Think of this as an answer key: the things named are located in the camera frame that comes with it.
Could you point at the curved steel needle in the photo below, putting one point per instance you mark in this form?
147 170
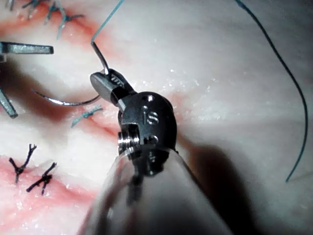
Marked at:
63 103

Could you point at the blue stitching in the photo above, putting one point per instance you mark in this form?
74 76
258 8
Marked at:
65 17
86 114

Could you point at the dark right arm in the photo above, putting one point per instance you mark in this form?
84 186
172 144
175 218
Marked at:
156 203

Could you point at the right arm needle driver jaw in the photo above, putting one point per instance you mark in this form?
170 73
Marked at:
118 80
102 85

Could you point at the blue thread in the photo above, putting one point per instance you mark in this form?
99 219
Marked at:
306 117

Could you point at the tissue pad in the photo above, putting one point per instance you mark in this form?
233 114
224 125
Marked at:
210 49

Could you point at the right arm needle driver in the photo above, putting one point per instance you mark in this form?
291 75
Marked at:
151 117

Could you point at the left arm needle driver jaw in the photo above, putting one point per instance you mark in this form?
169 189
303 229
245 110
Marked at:
8 105
29 49

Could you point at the black stitching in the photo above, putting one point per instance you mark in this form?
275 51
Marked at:
19 169

